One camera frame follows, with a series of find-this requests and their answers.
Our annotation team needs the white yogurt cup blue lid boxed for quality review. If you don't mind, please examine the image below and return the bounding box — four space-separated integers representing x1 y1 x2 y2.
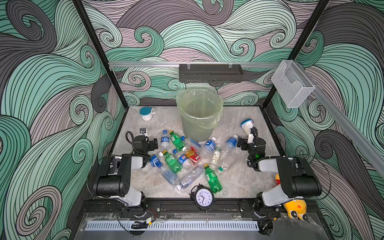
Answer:
241 119 254 136

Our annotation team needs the red yellow label bottle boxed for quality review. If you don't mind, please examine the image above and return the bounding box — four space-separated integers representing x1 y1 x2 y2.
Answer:
183 147 201 165

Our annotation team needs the black alarm clock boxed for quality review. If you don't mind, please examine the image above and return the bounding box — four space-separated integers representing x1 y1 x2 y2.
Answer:
190 184 215 213

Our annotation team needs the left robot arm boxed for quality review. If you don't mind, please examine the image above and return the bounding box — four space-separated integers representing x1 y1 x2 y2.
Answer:
93 131 158 212

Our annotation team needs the white jar with teal lid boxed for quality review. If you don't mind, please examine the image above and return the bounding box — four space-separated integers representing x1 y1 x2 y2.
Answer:
139 107 156 122

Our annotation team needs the white slotted cable duct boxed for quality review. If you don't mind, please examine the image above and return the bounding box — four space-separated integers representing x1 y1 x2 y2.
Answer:
85 221 259 232

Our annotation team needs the green sprite bottle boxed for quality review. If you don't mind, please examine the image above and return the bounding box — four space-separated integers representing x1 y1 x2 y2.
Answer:
170 131 187 151
163 151 182 174
204 164 223 194

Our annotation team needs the clear bottle white cap blue label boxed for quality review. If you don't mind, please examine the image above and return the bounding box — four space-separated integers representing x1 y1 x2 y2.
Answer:
201 137 217 159

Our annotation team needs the yellow plush toy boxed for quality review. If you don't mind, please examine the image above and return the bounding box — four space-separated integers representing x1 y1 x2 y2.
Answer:
273 174 308 221

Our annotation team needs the clear bottle blue label upright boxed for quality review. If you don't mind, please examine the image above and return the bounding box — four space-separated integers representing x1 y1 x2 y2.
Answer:
161 130 170 151

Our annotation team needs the green sprite bottle front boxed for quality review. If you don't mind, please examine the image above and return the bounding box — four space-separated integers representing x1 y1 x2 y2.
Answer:
204 164 223 194

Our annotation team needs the clear bottle green label tea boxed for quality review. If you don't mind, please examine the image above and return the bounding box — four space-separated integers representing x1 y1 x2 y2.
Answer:
211 144 222 167

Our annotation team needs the aluminium wall rail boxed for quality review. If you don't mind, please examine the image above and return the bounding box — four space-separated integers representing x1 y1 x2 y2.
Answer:
108 61 281 68

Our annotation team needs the black wall shelf tray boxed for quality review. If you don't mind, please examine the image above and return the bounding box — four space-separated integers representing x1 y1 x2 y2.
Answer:
179 65 244 84

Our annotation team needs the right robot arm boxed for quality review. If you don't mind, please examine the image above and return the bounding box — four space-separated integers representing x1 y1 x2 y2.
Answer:
237 137 323 217

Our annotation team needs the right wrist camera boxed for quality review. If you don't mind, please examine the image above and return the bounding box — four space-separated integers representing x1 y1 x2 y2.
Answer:
247 128 257 144

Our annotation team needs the mesh bin with green liner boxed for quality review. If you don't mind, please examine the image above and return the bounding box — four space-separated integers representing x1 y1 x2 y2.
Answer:
176 88 224 142

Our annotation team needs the large clear bottle white cap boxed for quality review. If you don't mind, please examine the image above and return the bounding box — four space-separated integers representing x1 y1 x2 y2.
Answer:
176 165 204 191

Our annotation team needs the pepsi label clear bottle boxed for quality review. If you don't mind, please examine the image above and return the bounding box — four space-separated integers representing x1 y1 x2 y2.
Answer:
173 149 193 170

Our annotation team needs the clear acrylic wall holder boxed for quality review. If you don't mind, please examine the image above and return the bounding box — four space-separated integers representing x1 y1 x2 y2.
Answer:
272 60 315 109

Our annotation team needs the clear water bottle blue cap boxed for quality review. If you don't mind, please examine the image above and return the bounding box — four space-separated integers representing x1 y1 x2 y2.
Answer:
156 163 179 186

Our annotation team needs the clear crushed bottle green cap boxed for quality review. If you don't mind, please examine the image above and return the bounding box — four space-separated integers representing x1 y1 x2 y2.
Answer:
215 156 237 175

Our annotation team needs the clear bottle blue cap slanted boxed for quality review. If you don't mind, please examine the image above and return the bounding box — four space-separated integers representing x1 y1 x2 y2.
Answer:
181 136 201 151

